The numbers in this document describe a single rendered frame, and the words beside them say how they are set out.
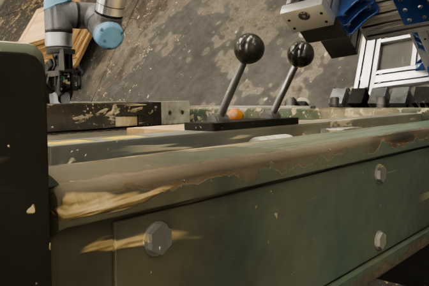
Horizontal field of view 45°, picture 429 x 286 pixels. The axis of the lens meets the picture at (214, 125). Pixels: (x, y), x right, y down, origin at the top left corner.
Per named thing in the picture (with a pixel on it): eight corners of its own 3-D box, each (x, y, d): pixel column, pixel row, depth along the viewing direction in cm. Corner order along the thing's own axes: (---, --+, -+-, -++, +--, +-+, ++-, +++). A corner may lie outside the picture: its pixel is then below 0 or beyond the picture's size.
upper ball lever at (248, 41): (233, 135, 68) (275, 42, 63) (214, 137, 65) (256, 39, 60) (214, 120, 70) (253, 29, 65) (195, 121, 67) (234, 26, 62)
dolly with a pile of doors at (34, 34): (110, 27, 436) (75, -7, 409) (85, 76, 411) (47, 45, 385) (64, 39, 473) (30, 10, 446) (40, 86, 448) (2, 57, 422)
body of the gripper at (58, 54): (58, 92, 139) (56, 46, 138) (41, 92, 144) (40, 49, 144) (82, 91, 144) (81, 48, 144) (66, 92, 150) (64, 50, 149)
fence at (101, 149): (421, 130, 118) (422, 113, 117) (50, 190, 46) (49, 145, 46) (399, 129, 121) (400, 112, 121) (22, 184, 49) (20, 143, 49)
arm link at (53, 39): (39, 34, 144) (65, 36, 150) (39, 50, 144) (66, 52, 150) (53, 31, 139) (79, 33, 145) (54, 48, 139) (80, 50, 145)
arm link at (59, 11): (76, -8, 142) (45, -10, 138) (78, 32, 143) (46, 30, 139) (70, -3, 149) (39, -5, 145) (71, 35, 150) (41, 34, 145)
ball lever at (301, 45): (284, 130, 77) (323, 48, 72) (269, 131, 74) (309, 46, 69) (265, 117, 79) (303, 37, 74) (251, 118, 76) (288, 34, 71)
